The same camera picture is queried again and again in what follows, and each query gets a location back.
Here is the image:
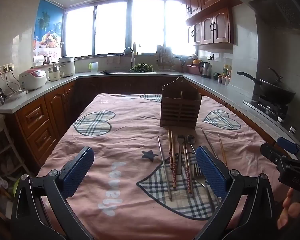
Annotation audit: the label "green leafy vegetables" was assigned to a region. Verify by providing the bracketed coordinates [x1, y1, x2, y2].
[131, 64, 154, 72]

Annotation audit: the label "steel range hood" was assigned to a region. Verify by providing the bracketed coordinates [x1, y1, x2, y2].
[234, 0, 300, 30]

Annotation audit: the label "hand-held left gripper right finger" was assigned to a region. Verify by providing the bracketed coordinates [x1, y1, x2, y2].
[195, 145, 282, 240]

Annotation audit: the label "pink printed tablecloth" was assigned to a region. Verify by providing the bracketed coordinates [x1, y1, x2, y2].
[36, 93, 290, 240]

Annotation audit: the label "pink plastic basin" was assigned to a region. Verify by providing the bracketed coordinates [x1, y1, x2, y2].
[187, 64, 202, 75]

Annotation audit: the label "white pink rice cooker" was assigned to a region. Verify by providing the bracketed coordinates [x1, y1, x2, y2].
[18, 68, 47, 91]

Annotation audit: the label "metal dish rack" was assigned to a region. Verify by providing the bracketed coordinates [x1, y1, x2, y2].
[155, 45, 182, 72]

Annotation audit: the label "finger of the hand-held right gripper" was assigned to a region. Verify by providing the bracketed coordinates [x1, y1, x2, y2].
[260, 142, 290, 170]
[277, 137, 300, 162]

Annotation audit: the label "metal chopstick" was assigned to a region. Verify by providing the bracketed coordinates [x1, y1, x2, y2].
[157, 135, 173, 202]
[201, 128, 219, 160]

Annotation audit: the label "white wall outlet strip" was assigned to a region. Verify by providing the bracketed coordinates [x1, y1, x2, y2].
[0, 63, 15, 74]

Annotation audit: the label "kitchen sink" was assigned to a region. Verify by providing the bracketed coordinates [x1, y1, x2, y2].
[97, 69, 157, 74]

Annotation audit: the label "wooden utensil holder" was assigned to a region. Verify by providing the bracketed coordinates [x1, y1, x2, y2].
[160, 76, 202, 130]

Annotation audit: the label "steel electric kettle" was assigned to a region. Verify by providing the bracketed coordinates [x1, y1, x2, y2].
[198, 61, 213, 78]

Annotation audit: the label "pale dish cloth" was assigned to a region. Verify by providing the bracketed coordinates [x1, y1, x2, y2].
[107, 54, 122, 65]

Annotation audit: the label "wooden base cabinets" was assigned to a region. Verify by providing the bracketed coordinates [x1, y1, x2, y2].
[14, 76, 268, 167]

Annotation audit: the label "small white electric pot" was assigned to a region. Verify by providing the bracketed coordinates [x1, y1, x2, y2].
[48, 64, 65, 82]

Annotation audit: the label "dark knife holder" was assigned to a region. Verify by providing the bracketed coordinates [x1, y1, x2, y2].
[179, 56, 188, 73]

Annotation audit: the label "chrome sink faucet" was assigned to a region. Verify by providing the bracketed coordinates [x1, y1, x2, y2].
[123, 47, 136, 71]

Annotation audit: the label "tall white rice cooker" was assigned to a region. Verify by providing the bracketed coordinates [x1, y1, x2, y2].
[58, 56, 75, 77]

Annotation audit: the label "black wok with lid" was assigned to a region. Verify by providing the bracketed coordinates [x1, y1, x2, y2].
[236, 67, 297, 105]

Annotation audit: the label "fruit and palm wall poster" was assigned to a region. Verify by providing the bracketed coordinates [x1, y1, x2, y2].
[33, 0, 65, 57]

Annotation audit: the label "person's right hand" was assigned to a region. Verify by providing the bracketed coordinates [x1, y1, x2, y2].
[277, 189, 300, 230]

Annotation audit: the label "wooden wall cabinets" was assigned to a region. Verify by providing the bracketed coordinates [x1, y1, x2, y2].
[176, 0, 265, 47]

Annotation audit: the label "large kitchen window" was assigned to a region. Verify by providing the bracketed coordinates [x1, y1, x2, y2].
[62, 0, 198, 58]

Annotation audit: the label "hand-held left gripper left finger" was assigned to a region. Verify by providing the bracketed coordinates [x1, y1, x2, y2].
[10, 146, 95, 240]

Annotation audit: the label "metal fork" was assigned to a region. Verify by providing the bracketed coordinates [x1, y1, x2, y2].
[194, 164, 219, 212]

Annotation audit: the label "gas stove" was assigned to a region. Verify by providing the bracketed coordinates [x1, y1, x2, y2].
[243, 95, 300, 140]

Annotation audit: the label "white metal rack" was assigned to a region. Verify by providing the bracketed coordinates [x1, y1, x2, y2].
[0, 115, 25, 175]

